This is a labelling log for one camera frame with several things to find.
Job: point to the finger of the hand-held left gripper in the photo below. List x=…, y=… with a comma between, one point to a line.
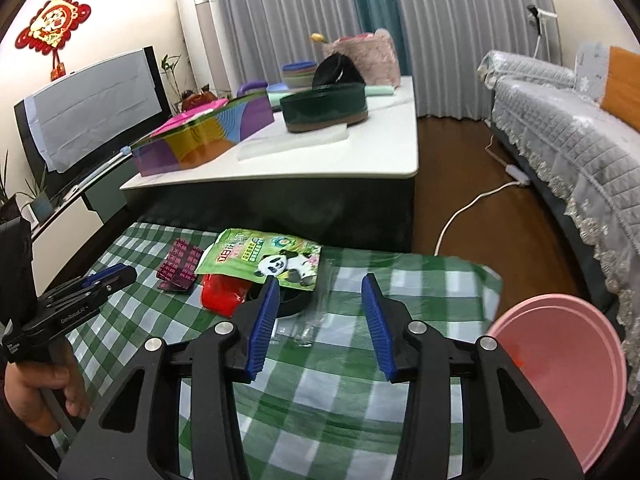
x=117, y=281
x=107, y=270

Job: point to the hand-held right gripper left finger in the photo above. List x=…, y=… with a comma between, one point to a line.
x=262, y=325

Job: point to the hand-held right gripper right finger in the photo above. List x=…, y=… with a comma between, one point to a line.
x=377, y=330

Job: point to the black tape roll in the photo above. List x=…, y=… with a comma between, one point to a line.
x=295, y=302

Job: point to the clear plastic wrapper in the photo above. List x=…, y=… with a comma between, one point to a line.
x=310, y=330

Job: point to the red plastic packet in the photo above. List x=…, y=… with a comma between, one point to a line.
x=222, y=292

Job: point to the dark red patterned packet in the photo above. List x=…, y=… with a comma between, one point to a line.
x=179, y=262

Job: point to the green panda snack packet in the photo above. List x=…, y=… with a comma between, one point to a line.
x=250, y=255

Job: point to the pink plastic basin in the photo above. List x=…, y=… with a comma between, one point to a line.
x=560, y=375

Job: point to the person's left hand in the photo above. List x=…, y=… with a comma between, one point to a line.
x=30, y=390

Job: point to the television stand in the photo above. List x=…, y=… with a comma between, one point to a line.
x=105, y=200

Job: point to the small potted plant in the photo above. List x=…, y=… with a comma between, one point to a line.
x=37, y=205

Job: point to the green checked tablecloth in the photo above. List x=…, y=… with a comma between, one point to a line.
x=325, y=410

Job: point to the colourful rectangular box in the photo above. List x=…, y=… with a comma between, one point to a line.
x=200, y=145

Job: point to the covered television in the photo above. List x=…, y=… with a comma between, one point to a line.
x=90, y=105

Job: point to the white top coffee table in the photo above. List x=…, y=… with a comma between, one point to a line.
x=350, y=160

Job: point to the orange plastic pot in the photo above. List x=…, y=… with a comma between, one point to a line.
x=197, y=100

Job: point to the white power strip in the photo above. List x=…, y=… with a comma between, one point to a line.
x=517, y=174

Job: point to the thin bamboo plant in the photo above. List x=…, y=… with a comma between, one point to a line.
x=172, y=70

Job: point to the dark green round tin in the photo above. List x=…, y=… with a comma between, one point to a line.
x=325, y=105

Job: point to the purple watering can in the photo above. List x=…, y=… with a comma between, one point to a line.
x=250, y=85

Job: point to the light blue bowl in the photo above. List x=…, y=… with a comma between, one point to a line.
x=280, y=91

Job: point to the mint green tray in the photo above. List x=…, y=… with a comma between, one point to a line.
x=382, y=90

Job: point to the white standing air conditioner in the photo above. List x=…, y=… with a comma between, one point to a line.
x=200, y=35

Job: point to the stack of colourful bowls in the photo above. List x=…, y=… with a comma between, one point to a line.
x=297, y=72

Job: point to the grey quilted sofa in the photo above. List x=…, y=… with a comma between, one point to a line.
x=560, y=140

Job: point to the pink patterned bag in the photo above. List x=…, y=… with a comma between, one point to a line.
x=380, y=60

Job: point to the yellow artificial flower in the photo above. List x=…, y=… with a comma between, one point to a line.
x=316, y=37

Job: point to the grey curtain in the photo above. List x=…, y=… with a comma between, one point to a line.
x=280, y=10
x=475, y=25

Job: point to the teal curtain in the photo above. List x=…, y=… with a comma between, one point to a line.
x=380, y=5

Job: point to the orange cushion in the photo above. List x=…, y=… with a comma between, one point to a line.
x=625, y=90

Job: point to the white floor lamp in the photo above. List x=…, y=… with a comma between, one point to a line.
x=537, y=12

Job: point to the red knot wall ornament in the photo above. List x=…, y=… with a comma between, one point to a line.
x=52, y=22

